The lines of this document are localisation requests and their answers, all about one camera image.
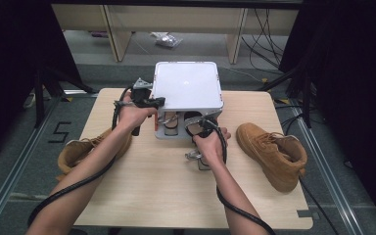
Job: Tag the person's left hand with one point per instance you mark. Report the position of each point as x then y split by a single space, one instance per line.
130 114

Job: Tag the person's right hand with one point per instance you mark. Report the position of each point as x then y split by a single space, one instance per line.
212 148

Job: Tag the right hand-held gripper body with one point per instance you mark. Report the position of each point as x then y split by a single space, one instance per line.
205 129

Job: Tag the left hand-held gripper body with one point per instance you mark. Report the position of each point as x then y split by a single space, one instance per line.
142 94

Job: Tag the tan suede boot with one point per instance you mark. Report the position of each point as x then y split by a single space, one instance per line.
75 153
267 147

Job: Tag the dark curtain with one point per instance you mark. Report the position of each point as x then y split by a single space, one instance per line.
355 81
9 65

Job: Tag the aluminium floor rail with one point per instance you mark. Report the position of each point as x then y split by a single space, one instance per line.
16 163
326 176

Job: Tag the clear plastic bag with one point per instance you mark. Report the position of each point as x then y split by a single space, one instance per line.
167 39

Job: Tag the light wooden desk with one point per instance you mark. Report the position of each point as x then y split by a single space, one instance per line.
176 18

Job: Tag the black metal stand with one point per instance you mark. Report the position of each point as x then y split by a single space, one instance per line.
39 98
306 98

